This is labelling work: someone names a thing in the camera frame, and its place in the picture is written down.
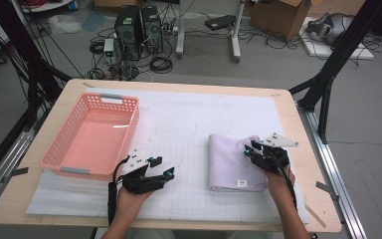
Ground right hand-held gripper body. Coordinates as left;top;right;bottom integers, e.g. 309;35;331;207
250;132;299;174

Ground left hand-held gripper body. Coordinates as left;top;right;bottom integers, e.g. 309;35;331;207
120;152;167;195

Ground lilac printed cloth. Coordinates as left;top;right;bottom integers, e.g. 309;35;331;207
208;132;271;192

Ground pink plastic basket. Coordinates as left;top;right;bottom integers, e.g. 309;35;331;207
39;93;140;183

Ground person's left hand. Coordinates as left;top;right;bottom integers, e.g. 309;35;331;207
115;185;154;217

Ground person's right hand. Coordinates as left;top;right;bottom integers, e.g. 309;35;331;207
264;165;296;197

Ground person's light trousers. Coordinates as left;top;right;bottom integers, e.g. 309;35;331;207
135;229;273;239

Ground white foam mat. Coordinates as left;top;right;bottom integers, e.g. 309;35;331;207
25;87;310;225

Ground thin wooden stick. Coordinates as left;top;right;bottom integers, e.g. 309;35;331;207
304;203;327;229

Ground white floor board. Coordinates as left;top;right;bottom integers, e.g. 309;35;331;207
299;16;375;61

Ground small white device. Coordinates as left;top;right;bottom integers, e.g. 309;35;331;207
102;38;115;65

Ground brown cardboard box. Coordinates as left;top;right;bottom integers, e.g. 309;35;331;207
249;0;312;42

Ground black flat box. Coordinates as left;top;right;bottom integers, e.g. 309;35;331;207
204;14;237;32

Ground white metal stand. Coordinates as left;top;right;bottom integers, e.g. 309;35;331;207
174;0;247;64

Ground black computer tower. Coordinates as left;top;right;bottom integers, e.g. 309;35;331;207
140;5;164;54
113;5;143;61

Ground grey rounded device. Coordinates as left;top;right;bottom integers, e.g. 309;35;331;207
306;12;354;46

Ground clear plastic bag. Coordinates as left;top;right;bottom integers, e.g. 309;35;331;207
48;14;84;36

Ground white round table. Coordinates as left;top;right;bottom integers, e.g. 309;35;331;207
19;0;76;14

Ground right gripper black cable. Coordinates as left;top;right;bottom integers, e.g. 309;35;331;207
277;164;298;212

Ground aluminium rail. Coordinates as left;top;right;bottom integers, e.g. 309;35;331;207
0;109;48;217
296;103;367;239

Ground grey metal bracket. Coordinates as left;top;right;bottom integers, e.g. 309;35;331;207
1;166;30;184
315;180;340;202

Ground coiled black cable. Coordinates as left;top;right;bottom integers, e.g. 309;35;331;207
149;56;174;75

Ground black metal frame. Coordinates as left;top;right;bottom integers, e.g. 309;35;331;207
0;0;74;187
287;0;382;144

